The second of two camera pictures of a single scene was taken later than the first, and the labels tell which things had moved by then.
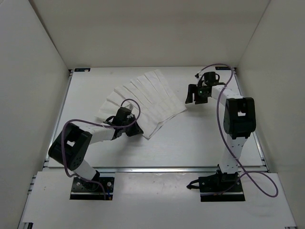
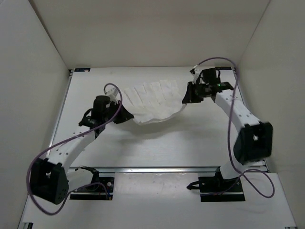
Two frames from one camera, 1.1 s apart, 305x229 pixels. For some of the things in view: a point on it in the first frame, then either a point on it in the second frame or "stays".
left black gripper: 136,130 → 125,114
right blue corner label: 222,68 stays
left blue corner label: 83,69 stays
